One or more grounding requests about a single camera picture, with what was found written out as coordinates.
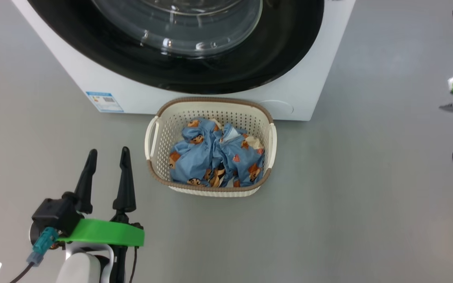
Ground blue bear-print garment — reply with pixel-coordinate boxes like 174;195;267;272
169;117;265;188

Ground black washer door glass bowl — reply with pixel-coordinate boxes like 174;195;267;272
28;0;324;95

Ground white front-load washing machine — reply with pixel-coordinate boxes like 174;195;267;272
12;0;356;121

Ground blue energy label sticker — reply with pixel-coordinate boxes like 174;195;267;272
86;92;125;113

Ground round white filter cover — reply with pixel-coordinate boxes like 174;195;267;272
259;100;295;116

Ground cream perforated laundry basket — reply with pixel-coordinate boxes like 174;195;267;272
145;97;277;197

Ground thin brown left arm cable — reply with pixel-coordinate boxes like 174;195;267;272
129;246;138;283

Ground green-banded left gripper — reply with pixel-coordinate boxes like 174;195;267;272
57;147;145;247

